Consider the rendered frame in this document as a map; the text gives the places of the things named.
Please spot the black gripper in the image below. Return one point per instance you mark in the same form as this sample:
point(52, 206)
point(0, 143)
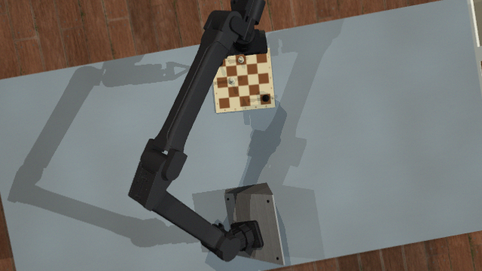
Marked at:
point(258, 46)

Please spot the cream and brown chessboard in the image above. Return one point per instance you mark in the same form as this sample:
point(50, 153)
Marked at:
point(253, 80)

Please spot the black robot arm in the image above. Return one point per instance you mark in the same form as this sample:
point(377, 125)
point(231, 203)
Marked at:
point(157, 170)

